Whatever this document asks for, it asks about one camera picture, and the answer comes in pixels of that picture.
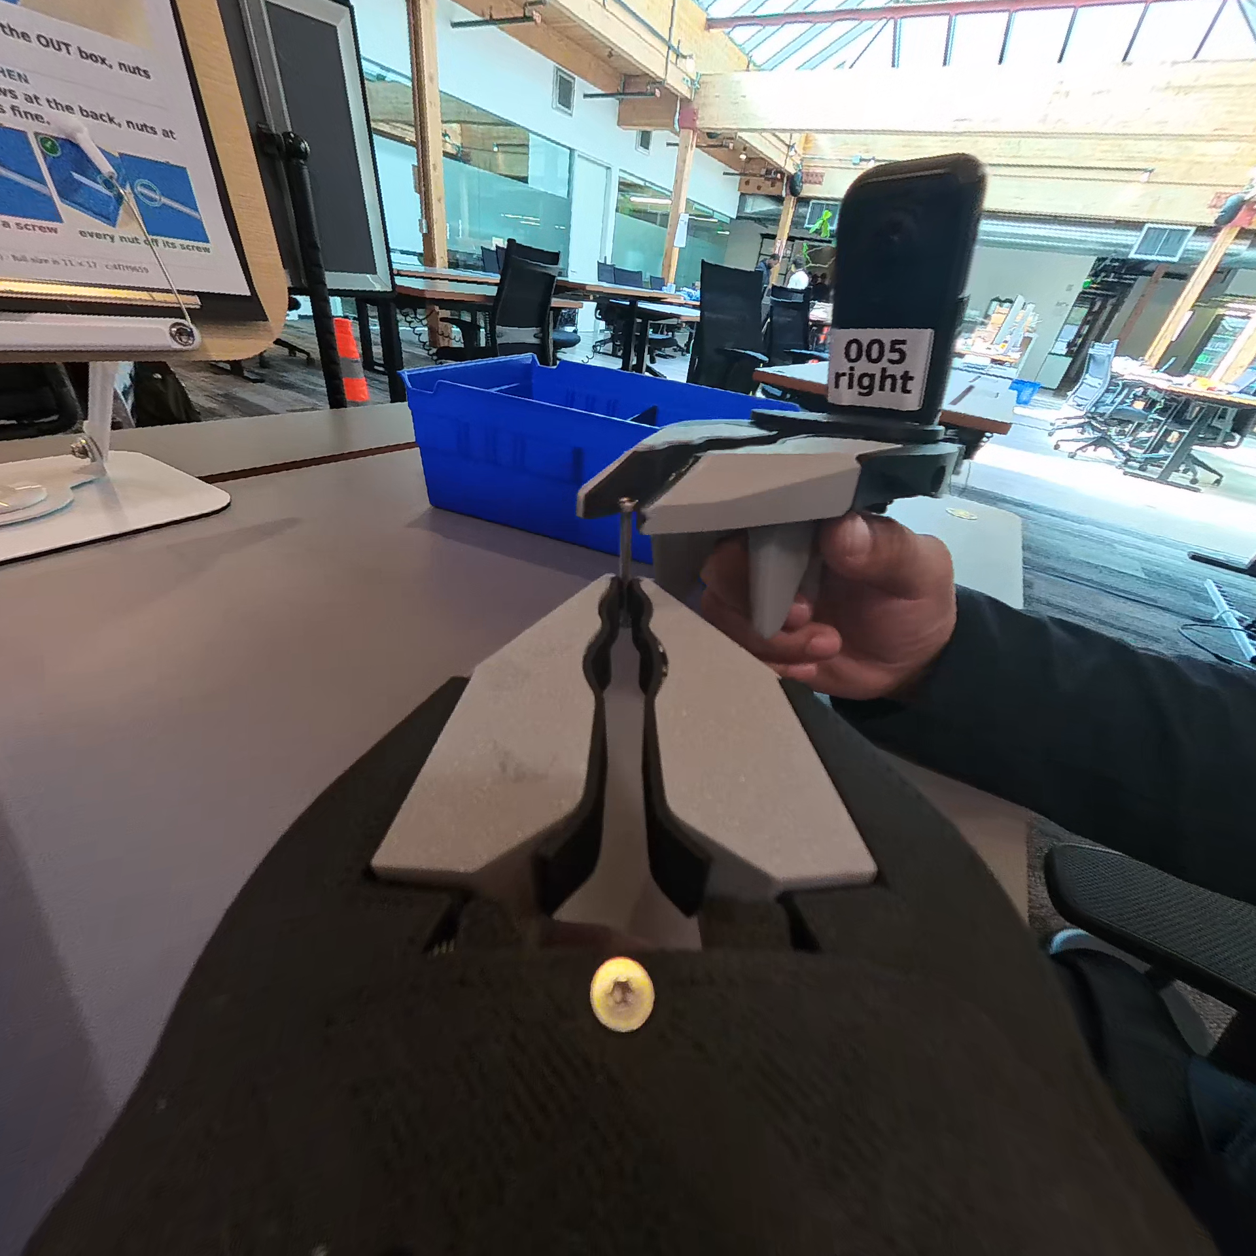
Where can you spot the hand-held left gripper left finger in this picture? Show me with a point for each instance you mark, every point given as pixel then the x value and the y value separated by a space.
pixel 491 765

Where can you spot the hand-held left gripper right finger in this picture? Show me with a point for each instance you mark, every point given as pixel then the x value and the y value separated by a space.
pixel 756 774

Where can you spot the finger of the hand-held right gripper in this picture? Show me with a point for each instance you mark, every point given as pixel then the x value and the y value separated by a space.
pixel 638 471
pixel 766 486

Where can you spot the small metal screw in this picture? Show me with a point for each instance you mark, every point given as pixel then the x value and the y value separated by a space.
pixel 626 548

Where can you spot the blue divided plastic bin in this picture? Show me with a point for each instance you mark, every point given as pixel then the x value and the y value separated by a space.
pixel 511 441

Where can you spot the person's right forearm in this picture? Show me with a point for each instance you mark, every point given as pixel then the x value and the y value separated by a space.
pixel 1080 725

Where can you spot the brown-edged grey desk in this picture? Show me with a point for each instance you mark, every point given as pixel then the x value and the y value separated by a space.
pixel 295 432

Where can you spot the person's right hand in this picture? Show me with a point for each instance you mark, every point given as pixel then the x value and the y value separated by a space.
pixel 883 608

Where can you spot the black office chair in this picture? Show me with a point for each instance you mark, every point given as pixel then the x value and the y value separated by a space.
pixel 726 314
pixel 526 294

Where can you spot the grey office chair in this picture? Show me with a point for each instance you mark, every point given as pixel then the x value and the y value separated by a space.
pixel 1095 378

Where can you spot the long wooden top table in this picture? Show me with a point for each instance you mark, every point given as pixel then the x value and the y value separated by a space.
pixel 461 282

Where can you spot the white air vent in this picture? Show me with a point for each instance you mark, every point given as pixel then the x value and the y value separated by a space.
pixel 1164 242

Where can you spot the orange traffic cone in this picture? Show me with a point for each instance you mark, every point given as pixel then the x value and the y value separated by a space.
pixel 352 368

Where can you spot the black stanchion pole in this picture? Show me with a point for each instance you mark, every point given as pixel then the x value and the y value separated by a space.
pixel 315 294

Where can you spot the wooden backing board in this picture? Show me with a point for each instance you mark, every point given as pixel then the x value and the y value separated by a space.
pixel 246 342

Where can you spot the black office chair armrest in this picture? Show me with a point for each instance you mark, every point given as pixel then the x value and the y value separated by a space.
pixel 1149 912

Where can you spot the silver-framed dark panel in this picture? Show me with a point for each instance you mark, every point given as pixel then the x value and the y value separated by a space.
pixel 324 146

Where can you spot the person's dark trousers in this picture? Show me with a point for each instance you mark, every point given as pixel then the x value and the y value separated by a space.
pixel 1178 1127

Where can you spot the printed instruction sheet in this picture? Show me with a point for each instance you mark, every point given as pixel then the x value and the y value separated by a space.
pixel 128 97

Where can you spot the silver ventilation duct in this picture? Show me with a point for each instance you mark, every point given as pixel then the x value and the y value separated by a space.
pixel 1061 240

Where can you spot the wooden support post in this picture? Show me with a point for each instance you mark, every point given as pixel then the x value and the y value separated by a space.
pixel 429 127

